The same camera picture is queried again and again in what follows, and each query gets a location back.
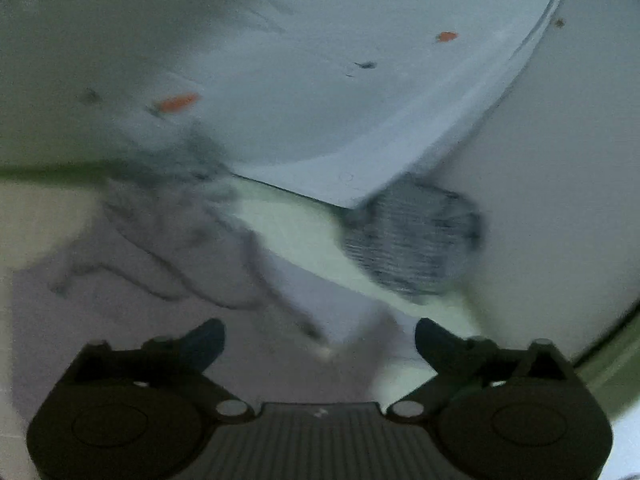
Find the pale blue carrot print bedsheet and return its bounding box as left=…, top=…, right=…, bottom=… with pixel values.
left=0, top=0, right=573, bottom=211

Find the pale grey printed shirt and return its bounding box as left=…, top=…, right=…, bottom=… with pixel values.
left=10, top=125, right=416, bottom=411

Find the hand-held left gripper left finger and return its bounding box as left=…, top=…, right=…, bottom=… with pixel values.
left=65, top=317, right=253, bottom=418

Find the blue white striped shirt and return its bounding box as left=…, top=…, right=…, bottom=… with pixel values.
left=341, top=172, right=485, bottom=303

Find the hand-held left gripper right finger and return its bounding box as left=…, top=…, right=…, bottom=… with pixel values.
left=387, top=317, right=596, bottom=418

